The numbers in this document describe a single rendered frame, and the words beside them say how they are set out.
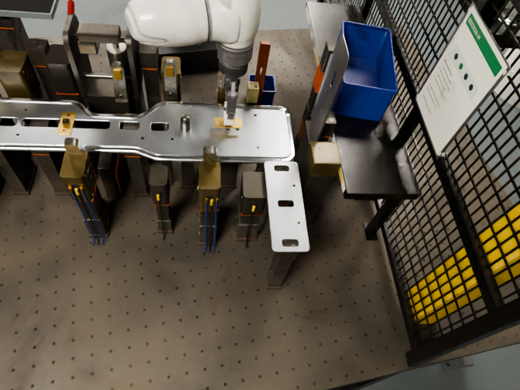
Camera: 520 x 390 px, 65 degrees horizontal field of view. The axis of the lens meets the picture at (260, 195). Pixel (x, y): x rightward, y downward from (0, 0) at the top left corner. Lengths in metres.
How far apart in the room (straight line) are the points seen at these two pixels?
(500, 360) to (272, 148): 1.66
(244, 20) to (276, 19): 2.56
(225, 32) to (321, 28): 0.76
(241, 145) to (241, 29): 0.39
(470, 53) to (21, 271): 1.37
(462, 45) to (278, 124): 0.54
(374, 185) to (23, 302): 1.07
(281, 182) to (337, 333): 0.50
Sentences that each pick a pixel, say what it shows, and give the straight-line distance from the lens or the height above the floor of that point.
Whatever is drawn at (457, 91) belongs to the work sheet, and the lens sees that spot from 1.14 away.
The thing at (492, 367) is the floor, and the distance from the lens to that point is 2.41.
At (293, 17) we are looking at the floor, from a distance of 3.58.
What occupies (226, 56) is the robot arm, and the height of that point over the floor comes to 1.30.
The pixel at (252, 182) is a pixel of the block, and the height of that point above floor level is 0.98.
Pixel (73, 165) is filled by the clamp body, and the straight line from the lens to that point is 1.17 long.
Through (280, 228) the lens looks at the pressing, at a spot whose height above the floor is 1.00.
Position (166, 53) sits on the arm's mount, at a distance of 1.83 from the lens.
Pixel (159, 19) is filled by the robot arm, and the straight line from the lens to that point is 0.92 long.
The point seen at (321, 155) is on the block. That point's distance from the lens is 1.18.
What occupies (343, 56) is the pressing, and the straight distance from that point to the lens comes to 1.08.
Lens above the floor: 1.95
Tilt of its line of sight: 57 degrees down
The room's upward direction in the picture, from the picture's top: 13 degrees clockwise
